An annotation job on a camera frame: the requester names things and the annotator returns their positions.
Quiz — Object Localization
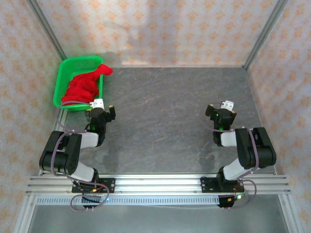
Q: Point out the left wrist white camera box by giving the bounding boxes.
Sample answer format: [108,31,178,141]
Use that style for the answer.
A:
[89,98,105,110]

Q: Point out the aluminium mounting rail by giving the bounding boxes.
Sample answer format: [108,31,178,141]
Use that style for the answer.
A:
[25,174,292,195]

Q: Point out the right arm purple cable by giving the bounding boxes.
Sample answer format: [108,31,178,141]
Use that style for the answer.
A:
[213,101,258,211]

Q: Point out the red t-shirt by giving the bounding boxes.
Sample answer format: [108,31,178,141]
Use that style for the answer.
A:
[61,63,114,105]

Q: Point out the green plastic basket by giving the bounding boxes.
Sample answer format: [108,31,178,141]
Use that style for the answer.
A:
[52,55,105,113]

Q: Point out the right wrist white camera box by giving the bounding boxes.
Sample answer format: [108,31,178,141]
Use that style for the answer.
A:
[220,100,235,110]

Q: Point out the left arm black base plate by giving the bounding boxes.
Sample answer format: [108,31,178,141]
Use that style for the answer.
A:
[71,178,116,194]

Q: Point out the grey metal shelf panel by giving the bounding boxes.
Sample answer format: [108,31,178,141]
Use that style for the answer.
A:
[26,205,291,233]

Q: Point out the slotted grey cable duct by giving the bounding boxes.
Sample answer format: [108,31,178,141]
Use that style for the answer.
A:
[35,196,221,205]

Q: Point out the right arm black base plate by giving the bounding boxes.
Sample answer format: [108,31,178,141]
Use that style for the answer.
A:
[200,176,245,194]

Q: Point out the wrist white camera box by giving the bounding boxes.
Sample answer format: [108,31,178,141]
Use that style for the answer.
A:
[89,98,105,110]
[220,100,235,110]

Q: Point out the aluminium frame post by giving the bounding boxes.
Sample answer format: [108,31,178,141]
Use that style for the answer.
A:
[242,0,289,71]
[26,0,68,63]

